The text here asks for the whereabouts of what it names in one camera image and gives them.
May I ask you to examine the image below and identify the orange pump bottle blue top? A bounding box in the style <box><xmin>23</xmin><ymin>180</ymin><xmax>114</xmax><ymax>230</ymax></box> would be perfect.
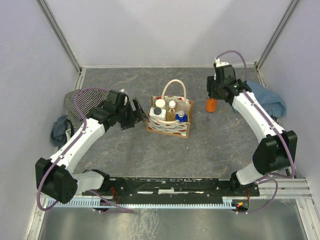
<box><xmin>205</xmin><ymin>98</ymin><xmax>219</xmax><ymax>113</ymax></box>

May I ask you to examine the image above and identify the clear amber liquid bottle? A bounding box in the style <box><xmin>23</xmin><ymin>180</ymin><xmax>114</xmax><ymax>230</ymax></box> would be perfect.
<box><xmin>166</xmin><ymin>100</ymin><xmax>176</xmax><ymax>122</ymax></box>

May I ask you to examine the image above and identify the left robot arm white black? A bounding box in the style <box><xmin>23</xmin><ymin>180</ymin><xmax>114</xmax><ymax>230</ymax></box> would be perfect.
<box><xmin>35</xmin><ymin>90</ymin><xmax>148</xmax><ymax>204</ymax></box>

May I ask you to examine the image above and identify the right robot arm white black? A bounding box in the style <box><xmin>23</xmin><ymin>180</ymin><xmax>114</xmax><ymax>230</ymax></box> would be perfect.
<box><xmin>206</xmin><ymin>58</ymin><xmax>298</xmax><ymax>186</ymax></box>

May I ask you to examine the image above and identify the white bottle dark grey cap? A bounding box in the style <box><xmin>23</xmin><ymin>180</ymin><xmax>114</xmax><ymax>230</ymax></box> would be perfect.
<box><xmin>149</xmin><ymin>106</ymin><xmax>167</xmax><ymax>121</ymax></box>

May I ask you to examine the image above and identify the pale green bottle cream cap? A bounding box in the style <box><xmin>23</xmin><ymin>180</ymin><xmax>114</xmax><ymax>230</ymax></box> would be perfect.
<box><xmin>155</xmin><ymin>99</ymin><xmax>166</xmax><ymax>109</ymax></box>

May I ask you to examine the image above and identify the blue pump bottle front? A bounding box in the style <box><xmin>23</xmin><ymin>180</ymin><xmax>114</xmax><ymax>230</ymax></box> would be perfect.
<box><xmin>175</xmin><ymin>110</ymin><xmax>188</xmax><ymax>123</ymax></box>

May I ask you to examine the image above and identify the striped black white cloth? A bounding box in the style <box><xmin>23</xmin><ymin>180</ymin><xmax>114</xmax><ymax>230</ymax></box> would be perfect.
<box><xmin>64</xmin><ymin>88</ymin><xmax>109</xmax><ymax>133</ymax></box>

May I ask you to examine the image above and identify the blue cloth right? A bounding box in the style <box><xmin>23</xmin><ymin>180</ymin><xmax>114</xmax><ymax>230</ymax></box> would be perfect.
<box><xmin>247</xmin><ymin>80</ymin><xmax>287</xmax><ymax>119</ymax></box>

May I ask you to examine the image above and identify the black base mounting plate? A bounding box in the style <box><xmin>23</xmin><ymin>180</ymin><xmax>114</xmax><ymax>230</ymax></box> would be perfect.
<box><xmin>96</xmin><ymin>177</ymin><xmax>260</xmax><ymax>205</ymax></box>

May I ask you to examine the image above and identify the dark blue cloth left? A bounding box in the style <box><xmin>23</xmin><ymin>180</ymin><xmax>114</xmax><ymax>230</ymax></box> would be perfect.
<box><xmin>50</xmin><ymin>115</ymin><xmax>73</xmax><ymax>147</ymax></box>

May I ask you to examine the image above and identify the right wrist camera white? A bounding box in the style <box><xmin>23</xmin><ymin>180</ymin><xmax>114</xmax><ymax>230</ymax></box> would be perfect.
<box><xmin>213</xmin><ymin>57</ymin><xmax>229</xmax><ymax>69</ymax></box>

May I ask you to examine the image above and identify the right aluminium corner post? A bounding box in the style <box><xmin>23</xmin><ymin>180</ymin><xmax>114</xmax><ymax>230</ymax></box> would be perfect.
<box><xmin>254</xmin><ymin>0</ymin><xmax>301</xmax><ymax>70</ymax></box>

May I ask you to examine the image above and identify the aluminium corner post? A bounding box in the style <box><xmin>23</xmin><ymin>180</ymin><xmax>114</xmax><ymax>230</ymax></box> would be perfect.
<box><xmin>36</xmin><ymin>0</ymin><xmax>82</xmax><ymax>73</ymax></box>
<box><xmin>254</xmin><ymin>0</ymin><xmax>301</xmax><ymax>70</ymax></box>

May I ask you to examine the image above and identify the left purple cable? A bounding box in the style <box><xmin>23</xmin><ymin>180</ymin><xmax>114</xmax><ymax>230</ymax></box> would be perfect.
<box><xmin>36</xmin><ymin>87</ymin><xmax>135</xmax><ymax>215</ymax></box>

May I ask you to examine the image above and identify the light blue cable duct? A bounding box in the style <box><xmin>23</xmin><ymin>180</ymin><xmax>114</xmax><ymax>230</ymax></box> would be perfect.
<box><xmin>46</xmin><ymin>197</ymin><xmax>238</xmax><ymax>208</ymax></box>

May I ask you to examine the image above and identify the aluminium frame rail front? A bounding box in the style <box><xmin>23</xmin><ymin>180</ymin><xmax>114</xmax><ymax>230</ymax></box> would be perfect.
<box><xmin>36</xmin><ymin>177</ymin><xmax>313</xmax><ymax>200</ymax></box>

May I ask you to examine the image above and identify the left aluminium corner post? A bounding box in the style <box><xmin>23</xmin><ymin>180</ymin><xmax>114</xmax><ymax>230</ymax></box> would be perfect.
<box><xmin>36</xmin><ymin>0</ymin><xmax>82</xmax><ymax>73</ymax></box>

